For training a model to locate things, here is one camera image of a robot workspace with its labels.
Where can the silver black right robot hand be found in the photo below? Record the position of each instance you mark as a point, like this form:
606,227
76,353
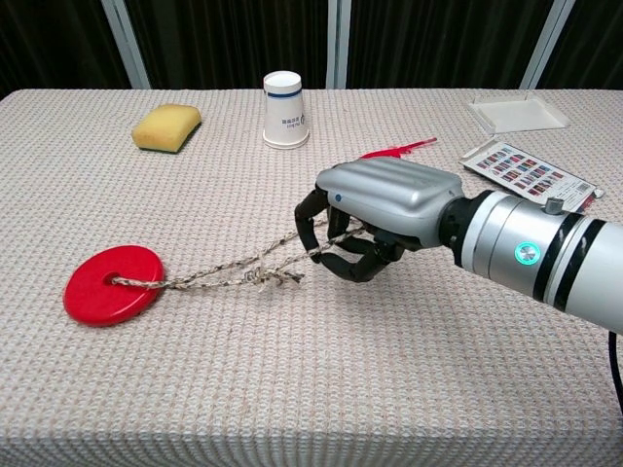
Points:
389,194

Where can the red plastic disc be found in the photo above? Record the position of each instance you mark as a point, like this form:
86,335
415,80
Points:
87,297

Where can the red feather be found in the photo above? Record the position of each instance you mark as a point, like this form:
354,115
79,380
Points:
389,153

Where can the white paper cup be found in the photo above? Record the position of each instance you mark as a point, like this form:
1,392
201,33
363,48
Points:
286,119

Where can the printed cardboard box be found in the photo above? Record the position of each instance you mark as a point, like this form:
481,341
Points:
525,175

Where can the clear plastic tray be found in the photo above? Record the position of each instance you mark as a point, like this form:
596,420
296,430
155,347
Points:
518,114

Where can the woven beige tablecloth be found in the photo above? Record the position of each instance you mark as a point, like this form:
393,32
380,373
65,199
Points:
311,365

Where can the yellow green sponge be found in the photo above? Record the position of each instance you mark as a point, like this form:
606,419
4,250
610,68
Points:
163,125

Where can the grey metal post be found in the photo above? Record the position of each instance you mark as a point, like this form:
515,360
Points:
547,44
338,44
127,44

